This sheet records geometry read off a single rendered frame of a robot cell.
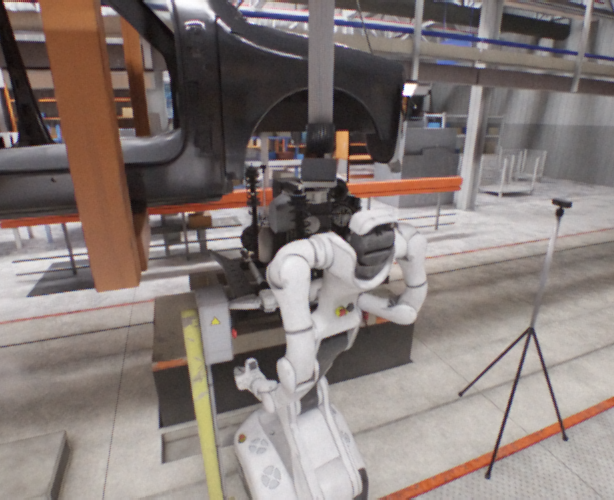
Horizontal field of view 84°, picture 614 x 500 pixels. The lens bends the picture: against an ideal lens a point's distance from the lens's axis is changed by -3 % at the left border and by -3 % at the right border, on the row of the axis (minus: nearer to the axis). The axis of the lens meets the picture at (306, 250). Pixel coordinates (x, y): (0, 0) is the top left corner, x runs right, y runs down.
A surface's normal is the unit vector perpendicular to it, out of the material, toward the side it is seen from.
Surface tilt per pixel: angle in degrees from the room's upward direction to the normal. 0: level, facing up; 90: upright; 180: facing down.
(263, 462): 38
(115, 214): 90
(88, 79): 90
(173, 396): 90
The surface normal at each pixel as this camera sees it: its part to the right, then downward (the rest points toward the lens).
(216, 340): 0.35, 0.32
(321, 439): 0.33, -0.54
